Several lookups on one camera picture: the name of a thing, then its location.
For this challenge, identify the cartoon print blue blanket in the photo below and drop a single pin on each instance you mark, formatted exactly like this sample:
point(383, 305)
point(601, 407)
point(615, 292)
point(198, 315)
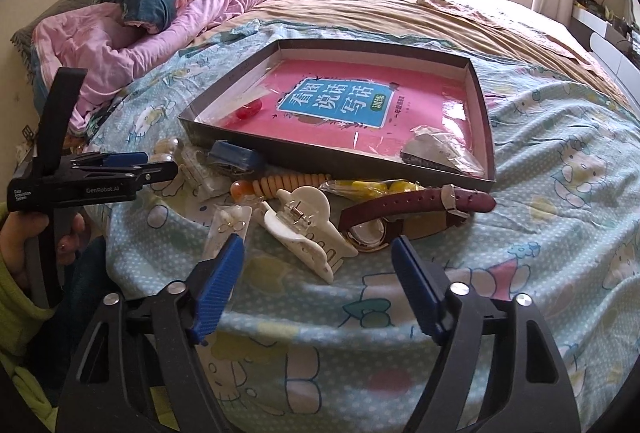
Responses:
point(540, 223)

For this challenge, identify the person's left forearm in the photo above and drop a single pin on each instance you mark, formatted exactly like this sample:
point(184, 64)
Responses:
point(20, 323)

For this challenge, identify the clear bag with grey item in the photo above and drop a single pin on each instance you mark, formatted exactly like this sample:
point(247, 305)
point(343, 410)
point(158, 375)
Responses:
point(430, 148)

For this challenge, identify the dark blue garment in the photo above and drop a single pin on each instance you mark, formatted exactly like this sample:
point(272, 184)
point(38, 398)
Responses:
point(87, 293)

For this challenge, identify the white dresser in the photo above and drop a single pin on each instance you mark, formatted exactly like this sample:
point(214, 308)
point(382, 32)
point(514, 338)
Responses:
point(607, 48)

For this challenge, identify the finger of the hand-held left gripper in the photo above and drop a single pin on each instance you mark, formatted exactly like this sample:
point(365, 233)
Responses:
point(155, 173)
point(125, 160)

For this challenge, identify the tan bedsheet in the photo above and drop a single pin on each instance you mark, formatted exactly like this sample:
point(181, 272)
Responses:
point(380, 8)

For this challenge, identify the pink book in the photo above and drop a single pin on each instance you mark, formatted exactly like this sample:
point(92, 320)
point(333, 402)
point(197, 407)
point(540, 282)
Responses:
point(310, 133)

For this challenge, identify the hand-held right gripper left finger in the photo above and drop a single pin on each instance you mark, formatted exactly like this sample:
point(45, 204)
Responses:
point(220, 283)

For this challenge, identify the bagged yellow hoop earrings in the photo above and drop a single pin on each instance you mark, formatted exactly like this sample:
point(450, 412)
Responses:
point(385, 188)

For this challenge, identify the shallow grey cardboard box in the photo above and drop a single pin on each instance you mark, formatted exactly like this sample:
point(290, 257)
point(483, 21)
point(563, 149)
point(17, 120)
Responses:
point(440, 103)

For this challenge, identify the pink quilt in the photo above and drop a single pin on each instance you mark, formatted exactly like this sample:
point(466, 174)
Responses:
point(100, 63)

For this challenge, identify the small earrings in clear bag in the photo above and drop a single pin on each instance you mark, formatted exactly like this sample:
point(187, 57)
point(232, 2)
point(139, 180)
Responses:
point(225, 223)

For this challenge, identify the red bead ornament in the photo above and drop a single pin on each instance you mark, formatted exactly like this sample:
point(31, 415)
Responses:
point(248, 111)

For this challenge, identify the person's left hand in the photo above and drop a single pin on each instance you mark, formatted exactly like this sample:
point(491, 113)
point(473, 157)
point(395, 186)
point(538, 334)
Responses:
point(15, 248)

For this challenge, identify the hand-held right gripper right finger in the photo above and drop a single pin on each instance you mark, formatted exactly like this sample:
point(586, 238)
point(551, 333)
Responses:
point(417, 288)

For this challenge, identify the bagged pearl earrings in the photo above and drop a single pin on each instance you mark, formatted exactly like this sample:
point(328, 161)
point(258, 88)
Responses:
point(192, 173)

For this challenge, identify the white hair claw clip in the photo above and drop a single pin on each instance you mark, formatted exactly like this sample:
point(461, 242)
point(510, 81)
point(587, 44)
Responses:
point(305, 223)

